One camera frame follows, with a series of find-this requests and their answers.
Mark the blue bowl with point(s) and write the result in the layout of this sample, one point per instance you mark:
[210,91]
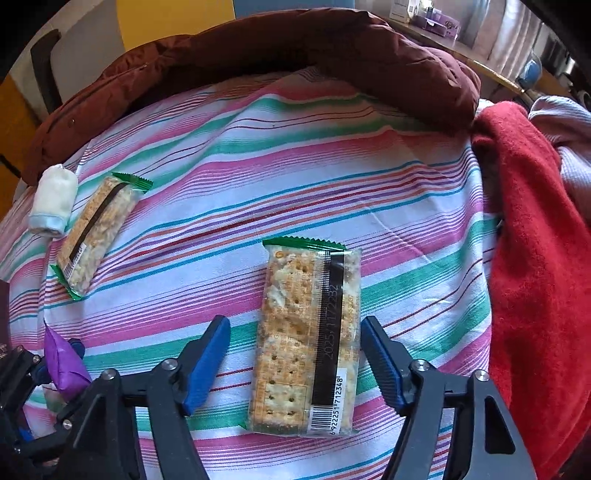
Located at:
[530,71]

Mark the grey yellow blue chair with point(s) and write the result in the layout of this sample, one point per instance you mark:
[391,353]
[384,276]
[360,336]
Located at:
[175,23]

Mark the purple box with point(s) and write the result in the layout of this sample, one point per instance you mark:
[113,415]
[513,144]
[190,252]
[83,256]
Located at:
[434,25]

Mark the striped bed blanket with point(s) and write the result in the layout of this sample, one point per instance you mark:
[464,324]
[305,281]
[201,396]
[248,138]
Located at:
[277,161]

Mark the lilac knitted cloth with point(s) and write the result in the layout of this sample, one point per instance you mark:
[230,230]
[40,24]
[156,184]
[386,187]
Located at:
[572,152]

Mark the green-ended cracker packet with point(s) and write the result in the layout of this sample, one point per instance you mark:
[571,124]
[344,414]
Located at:
[286,323]
[97,230]

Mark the orange wooden cabinet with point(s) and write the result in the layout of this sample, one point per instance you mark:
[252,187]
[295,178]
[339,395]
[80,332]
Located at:
[16,138]

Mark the white rolled sock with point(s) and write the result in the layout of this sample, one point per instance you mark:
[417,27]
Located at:
[53,198]

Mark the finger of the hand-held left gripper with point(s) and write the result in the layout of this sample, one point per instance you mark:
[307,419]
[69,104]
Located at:
[21,378]
[41,436]

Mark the maroon padded jacket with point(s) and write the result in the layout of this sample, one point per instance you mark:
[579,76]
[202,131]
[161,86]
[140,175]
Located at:
[369,60]

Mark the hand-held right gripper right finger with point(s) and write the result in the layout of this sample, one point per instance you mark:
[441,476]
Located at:
[385,369]

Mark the black chair back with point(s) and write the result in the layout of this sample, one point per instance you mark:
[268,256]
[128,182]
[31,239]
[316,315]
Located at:
[46,69]

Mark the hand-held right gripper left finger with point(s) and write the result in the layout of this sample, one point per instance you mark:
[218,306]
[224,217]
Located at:
[205,369]

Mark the white carton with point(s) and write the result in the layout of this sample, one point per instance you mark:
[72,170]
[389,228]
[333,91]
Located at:
[404,10]

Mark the pink curtain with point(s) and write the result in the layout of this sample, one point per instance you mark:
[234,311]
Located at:
[498,27]

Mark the red towel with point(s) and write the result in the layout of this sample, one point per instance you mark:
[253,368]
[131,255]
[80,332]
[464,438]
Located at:
[540,277]

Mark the purple packet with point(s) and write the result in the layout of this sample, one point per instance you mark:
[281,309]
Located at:
[62,364]

